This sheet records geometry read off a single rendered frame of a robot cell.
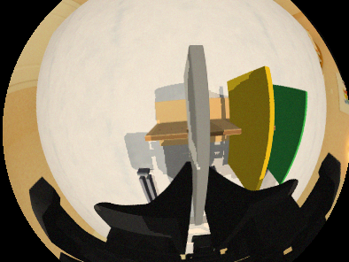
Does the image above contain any olive slotted board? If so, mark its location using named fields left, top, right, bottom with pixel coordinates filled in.
left=228, top=66, right=275, bottom=191

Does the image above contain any green notched board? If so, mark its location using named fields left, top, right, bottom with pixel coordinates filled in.
left=267, top=84, right=307, bottom=184

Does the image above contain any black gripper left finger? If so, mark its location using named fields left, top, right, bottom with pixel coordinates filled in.
left=94, top=162, right=193, bottom=255

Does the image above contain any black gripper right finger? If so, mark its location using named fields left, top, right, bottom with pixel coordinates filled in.
left=204, top=166, right=299, bottom=251

